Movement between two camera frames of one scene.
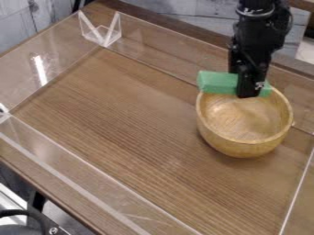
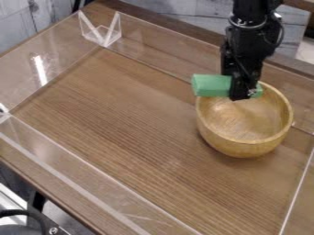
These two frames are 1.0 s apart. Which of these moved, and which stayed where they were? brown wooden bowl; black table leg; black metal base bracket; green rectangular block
Moved: green rectangular block
Stayed: brown wooden bowl; black metal base bracket; black table leg
